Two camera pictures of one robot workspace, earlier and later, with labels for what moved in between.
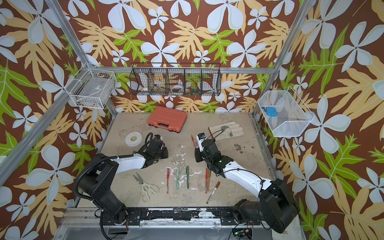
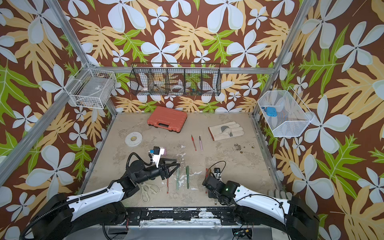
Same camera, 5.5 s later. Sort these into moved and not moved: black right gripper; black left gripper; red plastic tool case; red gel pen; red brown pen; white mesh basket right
Moved: black left gripper; black right gripper
Not moved: red gel pen; red plastic tool case; white mesh basket right; red brown pen
